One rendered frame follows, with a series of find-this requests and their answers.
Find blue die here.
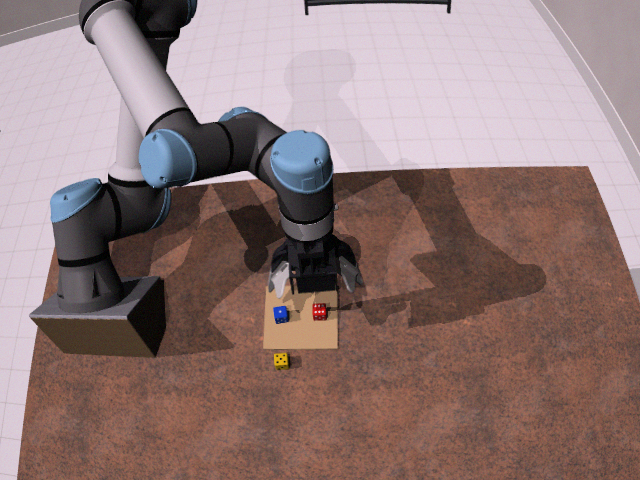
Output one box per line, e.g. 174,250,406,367
273,306,289,324

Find yellow die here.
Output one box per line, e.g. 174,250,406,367
274,353,289,370

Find beige flat mat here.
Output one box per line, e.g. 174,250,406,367
263,286,338,350

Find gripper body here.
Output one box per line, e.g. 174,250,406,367
285,225,338,295

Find red die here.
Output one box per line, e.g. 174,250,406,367
313,303,327,321

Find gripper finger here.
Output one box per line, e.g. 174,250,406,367
334,237,363,293
268,241,289,299

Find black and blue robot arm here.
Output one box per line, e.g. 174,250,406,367
50,0,338,313

